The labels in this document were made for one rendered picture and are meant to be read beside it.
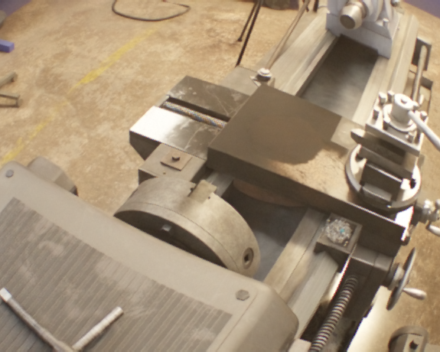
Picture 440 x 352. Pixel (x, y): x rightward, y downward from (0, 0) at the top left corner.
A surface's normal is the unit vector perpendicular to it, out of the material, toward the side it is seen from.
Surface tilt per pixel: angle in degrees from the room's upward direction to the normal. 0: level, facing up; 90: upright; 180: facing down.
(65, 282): 0
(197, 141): 0
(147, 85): 0
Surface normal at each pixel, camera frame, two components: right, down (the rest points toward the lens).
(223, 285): 0.06, -0.73
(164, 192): -0.17, -0.80
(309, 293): 0.57, -0.39
